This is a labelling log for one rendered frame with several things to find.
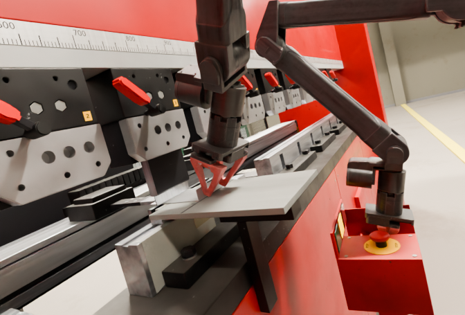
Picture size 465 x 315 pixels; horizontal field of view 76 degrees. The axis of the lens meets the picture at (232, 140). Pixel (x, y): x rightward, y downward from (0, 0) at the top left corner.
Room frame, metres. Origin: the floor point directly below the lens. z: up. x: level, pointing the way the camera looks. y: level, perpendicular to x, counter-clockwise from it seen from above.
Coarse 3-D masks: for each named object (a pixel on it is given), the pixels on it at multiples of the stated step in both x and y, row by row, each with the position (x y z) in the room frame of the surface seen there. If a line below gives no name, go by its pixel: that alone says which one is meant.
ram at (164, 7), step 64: (0, 0) 0.39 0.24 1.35; (64, 0) 0.47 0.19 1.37; (128, 0) 0.58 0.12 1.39; (192, 0) 0.76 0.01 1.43; (256, 0) 1.12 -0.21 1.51; (0, 64) 0.37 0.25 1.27; (64, 64) 0.44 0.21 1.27; (128, 64) 0.54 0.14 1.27; (256, 64) 1.00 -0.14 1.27; (320, 64) 1.77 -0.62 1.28
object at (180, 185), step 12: (168, 156) 0.61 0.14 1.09; (180, 156) 0.64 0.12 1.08; (144, 168) 0.57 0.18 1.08; (156, 168) 0.58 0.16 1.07; (168, 168) 0.60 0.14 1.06; (180, 168) 0.63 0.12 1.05; (156, 180) 0.57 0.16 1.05; (168, 180) 0.59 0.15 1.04; (180, 180) 0.62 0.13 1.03; (156, 192) 0.56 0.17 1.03; (168, 192) 0.60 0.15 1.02; (180, 192) 0.63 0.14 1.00; (156, 204) 0.57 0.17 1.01
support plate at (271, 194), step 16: (272, 176) 0.57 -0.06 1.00; (288, 176) 0.54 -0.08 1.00; (304, 176) 0.51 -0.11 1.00; (224, 192) 0.54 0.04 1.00; (240, 192) 0.51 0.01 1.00; (256, 192) 0.49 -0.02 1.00; (272, 192) 0.46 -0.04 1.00; (288, 192) 0.44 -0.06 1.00; (176, 208) 0.52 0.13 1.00; (192, 208) 0.49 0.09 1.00; (208, 208) 0.47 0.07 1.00; (224, 208) 0.45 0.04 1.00; (240, 208) 0.43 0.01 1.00; (256, 208) 0.41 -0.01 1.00; (272, 208) 0.39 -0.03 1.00; (288, 208) 0.40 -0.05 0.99
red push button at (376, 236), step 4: (372, 232) 0.63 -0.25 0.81; (376, 232) 0.62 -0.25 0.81; (380, 232) 0.62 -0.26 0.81; (384, 232) 0.61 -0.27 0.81; (372, 236) 0.61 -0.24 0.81; (376, 236) 0.60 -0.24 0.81; (380, 236) 0.60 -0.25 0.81; (384, 236) 0.60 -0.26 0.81; (388, 236) 0.60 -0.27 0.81; (372, 240) 0.61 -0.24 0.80; (376, 240) 0.60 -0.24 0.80; (380, 240) 0.60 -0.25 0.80; (384, 240) 0.59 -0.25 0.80; (376, 244) 0.61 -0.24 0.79; (380, 244) 0.61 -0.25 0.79; (384, 244) 0.60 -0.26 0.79
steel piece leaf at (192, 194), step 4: (208, 184) 0.56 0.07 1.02; (192, 188) 0.64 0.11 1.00; (196, 188) 0.63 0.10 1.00; (200, 188) 0.54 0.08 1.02; (216, 188) 0.58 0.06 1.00; (184, 192) 0.62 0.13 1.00; (188, 192) 0.61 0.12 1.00; (192, 192) 0.60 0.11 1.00; (196, 192) 0.59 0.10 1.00; (200, 192) 0.54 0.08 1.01; (176, 196) 0.61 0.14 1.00; (180, 196) 0.60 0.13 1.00; (184, 196) 0.59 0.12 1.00; (188, 196) 0.58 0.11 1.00; (192, 196) 0.57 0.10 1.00; (196, 196) 0.56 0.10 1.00; (200, 196) 0.53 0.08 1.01; (204, 196) 0.54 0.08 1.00; (168, 200) 0.59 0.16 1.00; (172, 200) 0.58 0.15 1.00; (176, 200) 0.57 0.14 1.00; (180, 200) 0.56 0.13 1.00; (184, 200) 0.56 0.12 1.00; (188, 200) 0.55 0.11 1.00; (192, 200) 0.54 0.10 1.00; (196, 200) 0.53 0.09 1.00; (200, 200) 0.53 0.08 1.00
